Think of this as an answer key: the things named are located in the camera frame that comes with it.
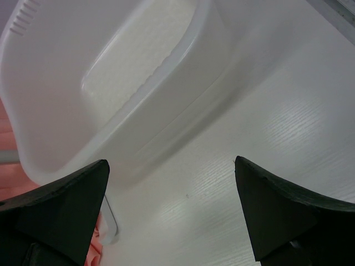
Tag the coral pink skirt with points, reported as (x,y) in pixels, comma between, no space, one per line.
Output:
(15,182)

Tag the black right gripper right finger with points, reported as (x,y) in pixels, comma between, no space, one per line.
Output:
(288,224)

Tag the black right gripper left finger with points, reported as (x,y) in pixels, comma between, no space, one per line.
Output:
(54,224)

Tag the aluminium rail frame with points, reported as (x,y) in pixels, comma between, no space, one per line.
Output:
(340,13)

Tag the white plastic basin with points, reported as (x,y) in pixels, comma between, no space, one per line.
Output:
(114,80)

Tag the pink skirt hanger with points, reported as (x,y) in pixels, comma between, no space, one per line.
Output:
(108,229)

